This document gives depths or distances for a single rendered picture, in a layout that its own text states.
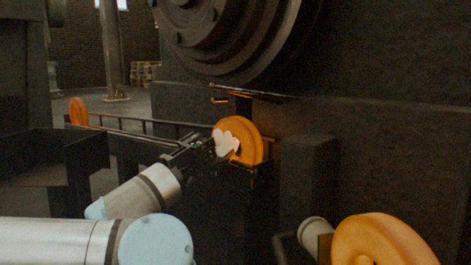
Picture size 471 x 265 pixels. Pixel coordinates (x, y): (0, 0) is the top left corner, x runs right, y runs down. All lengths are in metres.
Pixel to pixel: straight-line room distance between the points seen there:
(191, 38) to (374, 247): 0.50
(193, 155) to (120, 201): 0.17
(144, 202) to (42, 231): 0.19
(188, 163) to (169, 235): 0.27
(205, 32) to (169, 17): 0.14
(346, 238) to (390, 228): 0.07
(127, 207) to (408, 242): 0.43
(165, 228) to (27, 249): 0.16
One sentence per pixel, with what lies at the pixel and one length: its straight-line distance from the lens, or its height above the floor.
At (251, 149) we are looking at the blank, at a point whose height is 0.75.
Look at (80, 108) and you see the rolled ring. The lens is 1.66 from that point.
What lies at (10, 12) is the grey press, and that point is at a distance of 3.24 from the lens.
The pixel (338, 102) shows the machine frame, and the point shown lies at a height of 0.87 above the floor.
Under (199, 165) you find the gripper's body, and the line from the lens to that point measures 0.66.
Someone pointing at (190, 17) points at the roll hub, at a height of 1.03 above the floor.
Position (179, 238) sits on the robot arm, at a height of 0.73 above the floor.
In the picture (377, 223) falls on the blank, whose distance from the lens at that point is 0.37.
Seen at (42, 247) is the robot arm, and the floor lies 0.73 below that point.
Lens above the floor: 0.95
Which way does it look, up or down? 14 degrees down
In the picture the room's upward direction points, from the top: straight up
